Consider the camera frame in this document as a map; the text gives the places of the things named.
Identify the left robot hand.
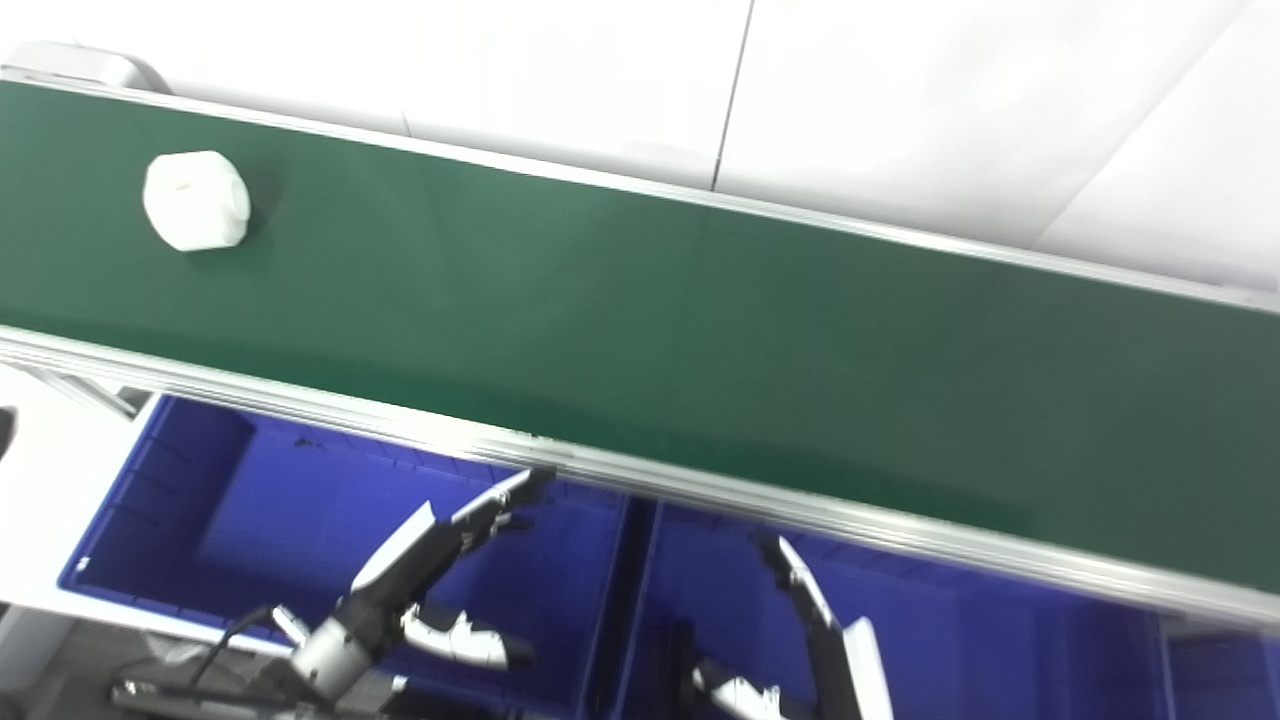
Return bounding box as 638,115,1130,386
338,467,558,672

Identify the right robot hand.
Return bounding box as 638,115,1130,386
690,532,897,720

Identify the white plastic part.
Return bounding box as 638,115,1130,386
142,150,252,253

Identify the blue plastic bin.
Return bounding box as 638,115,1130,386
605,498,1169,720
1160,617,1280,720
57,393,641,720

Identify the green conveyor belt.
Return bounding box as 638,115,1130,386
0,80,1280,598

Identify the grey conveyor support leg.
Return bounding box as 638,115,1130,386
18,364,143,419

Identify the grey conveyor end housing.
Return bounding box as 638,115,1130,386
0,40,173,96

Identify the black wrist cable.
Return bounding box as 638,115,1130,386
188,604,279,691

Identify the aluminium conveyor side rail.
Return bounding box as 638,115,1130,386
0,324,1280,633
0,68,1280,315

